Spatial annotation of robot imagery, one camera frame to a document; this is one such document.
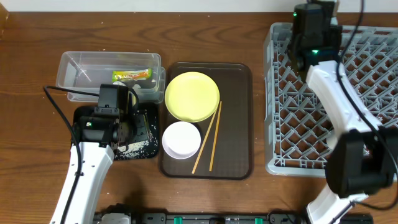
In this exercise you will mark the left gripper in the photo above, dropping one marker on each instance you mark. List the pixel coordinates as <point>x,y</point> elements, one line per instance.
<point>143,131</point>

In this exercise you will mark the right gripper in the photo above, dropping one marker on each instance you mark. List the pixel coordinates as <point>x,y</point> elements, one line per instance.
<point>296,58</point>

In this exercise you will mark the pile of rice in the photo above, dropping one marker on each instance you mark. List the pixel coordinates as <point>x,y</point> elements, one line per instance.
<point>140,150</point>

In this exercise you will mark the white bowl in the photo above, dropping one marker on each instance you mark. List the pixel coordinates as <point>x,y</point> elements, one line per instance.
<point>181,140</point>

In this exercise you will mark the white tissue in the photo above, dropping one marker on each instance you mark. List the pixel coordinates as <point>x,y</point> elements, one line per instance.
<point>134,85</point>

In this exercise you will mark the green orange snack wrapper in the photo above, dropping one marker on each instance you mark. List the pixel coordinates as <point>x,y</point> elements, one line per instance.
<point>131,75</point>

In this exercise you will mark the yellow plate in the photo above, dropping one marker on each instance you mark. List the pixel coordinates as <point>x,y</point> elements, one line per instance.
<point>192,97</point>

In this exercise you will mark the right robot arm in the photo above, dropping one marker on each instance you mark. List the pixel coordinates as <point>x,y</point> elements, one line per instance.
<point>364,156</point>

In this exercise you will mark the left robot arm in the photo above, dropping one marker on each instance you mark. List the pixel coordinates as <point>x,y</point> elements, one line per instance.
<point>88,166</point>

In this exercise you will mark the grey dishwasher rack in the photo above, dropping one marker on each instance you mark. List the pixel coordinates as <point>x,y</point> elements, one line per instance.
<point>296,126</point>

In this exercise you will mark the left wooden chopstick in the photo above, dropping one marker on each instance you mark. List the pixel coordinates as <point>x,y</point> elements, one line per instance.
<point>204,142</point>

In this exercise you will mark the wooden chopstick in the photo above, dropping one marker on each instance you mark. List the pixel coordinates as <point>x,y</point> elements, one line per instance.
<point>215,136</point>
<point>204,142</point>

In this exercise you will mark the lower clear plastic bin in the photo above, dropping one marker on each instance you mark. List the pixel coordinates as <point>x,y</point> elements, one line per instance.
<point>89,81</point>

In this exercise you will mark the clear plastic bin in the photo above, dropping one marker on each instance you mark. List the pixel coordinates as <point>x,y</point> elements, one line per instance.
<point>89,81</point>
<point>74,62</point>

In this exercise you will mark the right wooden chopstick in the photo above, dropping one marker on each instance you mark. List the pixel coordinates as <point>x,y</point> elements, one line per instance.
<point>215,136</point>

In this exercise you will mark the upper clear plastic bin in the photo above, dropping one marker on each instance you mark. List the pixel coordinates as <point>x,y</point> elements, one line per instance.
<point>74,62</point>

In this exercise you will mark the dark brown serving tray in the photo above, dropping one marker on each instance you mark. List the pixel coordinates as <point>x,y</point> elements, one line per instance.
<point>234,149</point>

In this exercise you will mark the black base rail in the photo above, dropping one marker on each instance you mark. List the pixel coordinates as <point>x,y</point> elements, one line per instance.
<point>161,218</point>

